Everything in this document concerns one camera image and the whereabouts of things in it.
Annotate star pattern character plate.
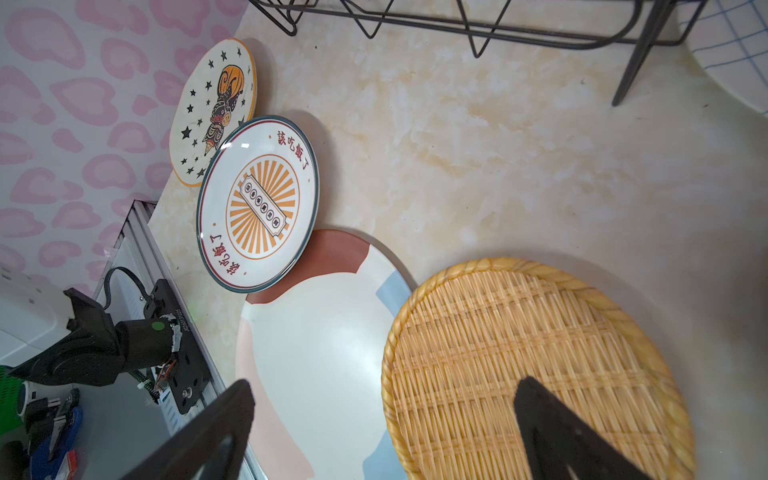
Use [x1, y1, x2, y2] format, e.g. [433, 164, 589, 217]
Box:
[169, 38, 257, 187]

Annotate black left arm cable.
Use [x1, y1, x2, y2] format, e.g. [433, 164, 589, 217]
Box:
[103, 266, 151, 310]

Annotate tan woven bamboo tray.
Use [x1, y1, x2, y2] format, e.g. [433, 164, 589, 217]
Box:
[381, 258, 696, 479]

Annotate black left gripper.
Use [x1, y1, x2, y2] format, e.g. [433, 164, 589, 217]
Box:
[8, 288, 182, 387]

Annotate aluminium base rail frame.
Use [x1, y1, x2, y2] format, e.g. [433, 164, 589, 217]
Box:
[81, 200, 225, 479]

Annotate black wire dish rack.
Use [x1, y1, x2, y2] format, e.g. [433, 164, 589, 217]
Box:
[251, 1, 707, 107]

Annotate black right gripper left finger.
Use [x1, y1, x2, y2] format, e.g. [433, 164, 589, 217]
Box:
[124, 379, 255, 480]

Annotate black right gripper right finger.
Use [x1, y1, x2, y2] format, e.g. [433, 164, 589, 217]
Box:
[514, 376, 649, 480]

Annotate orange sunburst green-rim plate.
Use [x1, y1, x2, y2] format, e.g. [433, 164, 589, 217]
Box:
[195, 115, 320, 293]

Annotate white grid pattern plate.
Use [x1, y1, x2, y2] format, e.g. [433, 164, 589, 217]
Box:
[675, 0, 767, 117]

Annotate large pastel colour-block plate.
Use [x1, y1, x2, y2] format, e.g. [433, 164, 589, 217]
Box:
[235, 229, 411, 479]

